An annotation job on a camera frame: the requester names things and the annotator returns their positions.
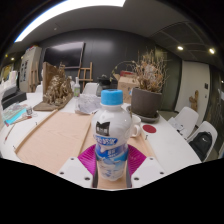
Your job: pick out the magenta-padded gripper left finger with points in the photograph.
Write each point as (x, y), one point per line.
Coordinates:
(75, 171)

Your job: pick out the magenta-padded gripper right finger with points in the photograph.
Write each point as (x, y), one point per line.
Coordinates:
(146, 171)

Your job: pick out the white blue-capped drink bottle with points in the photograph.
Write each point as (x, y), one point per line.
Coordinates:
(111, 133)

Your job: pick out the beige wooden-framed board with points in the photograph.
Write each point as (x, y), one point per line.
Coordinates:
(53, 136)

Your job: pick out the flat round red coaster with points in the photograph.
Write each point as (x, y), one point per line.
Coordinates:
(149, 128)

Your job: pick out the white mug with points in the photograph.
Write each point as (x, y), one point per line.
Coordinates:
(136, 128)

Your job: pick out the grey plant saucer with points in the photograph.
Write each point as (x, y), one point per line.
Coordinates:
(150, 119)

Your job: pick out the stack of papers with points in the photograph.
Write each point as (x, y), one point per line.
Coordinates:
(176, 125)

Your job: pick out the black backpack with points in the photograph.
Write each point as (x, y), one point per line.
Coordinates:
(201, 145)

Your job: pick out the white shell chair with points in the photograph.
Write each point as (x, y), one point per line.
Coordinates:
(188, 116)
(90, 89)
(208, 126)

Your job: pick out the dried plant in grey pot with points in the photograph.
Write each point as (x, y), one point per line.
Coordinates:
(146, 101)

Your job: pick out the small green bottle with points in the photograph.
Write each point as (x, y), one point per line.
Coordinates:
(77, 90)

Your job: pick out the gold carved sculpture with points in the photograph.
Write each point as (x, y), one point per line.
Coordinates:
(58, 90)

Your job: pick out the blue plastic pack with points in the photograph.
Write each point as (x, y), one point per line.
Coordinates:
(15, 113)

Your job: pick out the grey spray bottle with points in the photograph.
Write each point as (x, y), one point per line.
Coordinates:
(99, 90)

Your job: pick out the wooden figure sculpture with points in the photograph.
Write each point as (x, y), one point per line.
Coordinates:
(194, 100)

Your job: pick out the cardboard box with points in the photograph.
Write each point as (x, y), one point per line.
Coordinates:
(125, 86)

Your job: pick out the black box-shaped device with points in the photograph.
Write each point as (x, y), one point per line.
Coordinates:
(13, 98)

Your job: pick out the black countertop appliance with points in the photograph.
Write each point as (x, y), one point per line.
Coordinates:
(106, 80)

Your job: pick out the wooden easel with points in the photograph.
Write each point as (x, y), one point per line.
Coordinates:
(90, 70)

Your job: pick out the white display board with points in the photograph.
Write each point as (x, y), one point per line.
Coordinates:
(30, 66)

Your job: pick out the round ceiling spotlight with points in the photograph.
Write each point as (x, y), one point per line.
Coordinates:
(211, 51)
(180, 48)

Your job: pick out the long ceiling strip light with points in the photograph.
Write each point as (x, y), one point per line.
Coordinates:
(66, 6)

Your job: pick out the black wall screen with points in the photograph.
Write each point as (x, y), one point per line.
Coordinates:
(63, 55)

